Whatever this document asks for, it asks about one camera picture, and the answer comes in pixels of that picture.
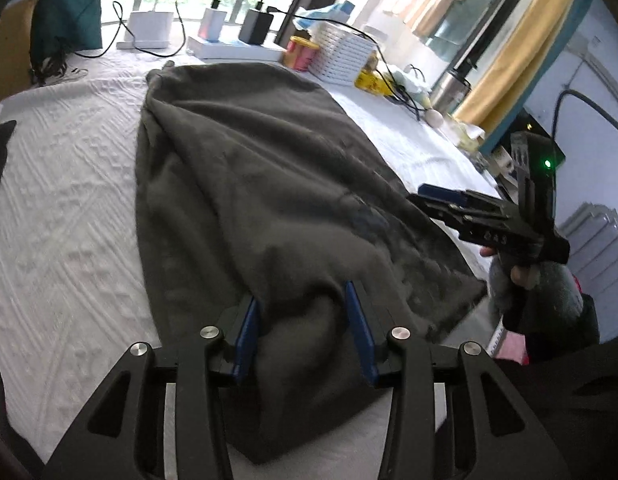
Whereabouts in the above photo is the teal hanging garment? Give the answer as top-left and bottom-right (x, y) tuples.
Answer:
(429, 0), (500, 56)

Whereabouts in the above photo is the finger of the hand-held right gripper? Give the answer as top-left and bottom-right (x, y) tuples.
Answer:
(418, 182), (510, 211)
(406, 194), (490, 241)

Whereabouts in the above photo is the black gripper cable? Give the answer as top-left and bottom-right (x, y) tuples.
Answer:
(552, 89), (618, 141)

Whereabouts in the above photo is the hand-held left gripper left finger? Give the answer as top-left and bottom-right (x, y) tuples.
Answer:
(41, 295), (262, 480)

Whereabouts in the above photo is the steel thermos bottle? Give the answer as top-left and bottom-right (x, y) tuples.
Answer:
(429, 62), (475, 113)

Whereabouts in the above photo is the red and yellow can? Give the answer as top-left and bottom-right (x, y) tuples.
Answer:
(283, 36), (320, 72)

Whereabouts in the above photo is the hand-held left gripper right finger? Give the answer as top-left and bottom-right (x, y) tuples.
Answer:
(344, 281), (572, 480)

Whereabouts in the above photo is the pale blue plastic bag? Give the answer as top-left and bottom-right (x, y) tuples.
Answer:
(294, 2), (357, 31)

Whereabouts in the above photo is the person's right hand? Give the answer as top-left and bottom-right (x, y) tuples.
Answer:
(480, 246), (542, 291)

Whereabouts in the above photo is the white radiator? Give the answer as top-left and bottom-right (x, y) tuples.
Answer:
(559, 202), (618, 311)

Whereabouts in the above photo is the white perforated basket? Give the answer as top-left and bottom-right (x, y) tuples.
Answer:
(309, 21), (377, 83)

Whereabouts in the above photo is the pink cloth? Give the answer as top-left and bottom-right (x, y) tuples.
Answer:
(494, 332), (530, 366)

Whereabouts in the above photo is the white charger block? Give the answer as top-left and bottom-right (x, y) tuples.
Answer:
(201, 0), (226, 43)

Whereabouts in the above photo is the white textured table cover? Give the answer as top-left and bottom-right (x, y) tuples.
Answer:
(0, 45), (505, 480)

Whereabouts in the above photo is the bundle of black cables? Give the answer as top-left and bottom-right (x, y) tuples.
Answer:
(31, 55), (87, 83)

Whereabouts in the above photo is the white desk lamp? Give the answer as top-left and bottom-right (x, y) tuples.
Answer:
(116, 10), (175, 51)

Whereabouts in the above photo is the white power strip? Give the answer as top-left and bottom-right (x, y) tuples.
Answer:
(186, 35), (287, 63)

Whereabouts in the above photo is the black charger block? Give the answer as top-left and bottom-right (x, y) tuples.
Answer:
(238, 2), (275, 45)

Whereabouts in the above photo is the yellow curtain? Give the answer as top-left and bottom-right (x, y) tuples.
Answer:
(454, 0), (585, 136)

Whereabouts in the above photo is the dark grey t-shirt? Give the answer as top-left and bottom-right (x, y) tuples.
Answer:
(134, 62), (487, 466)

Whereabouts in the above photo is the yellow tissue box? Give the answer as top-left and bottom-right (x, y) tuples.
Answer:
(451, 119), (486, 151)

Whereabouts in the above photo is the brown cardboard box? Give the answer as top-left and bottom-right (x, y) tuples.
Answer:
(0, 0), (47, 103)

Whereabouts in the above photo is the person's right forearm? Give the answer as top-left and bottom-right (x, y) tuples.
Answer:
(489, 257), (602, 361)

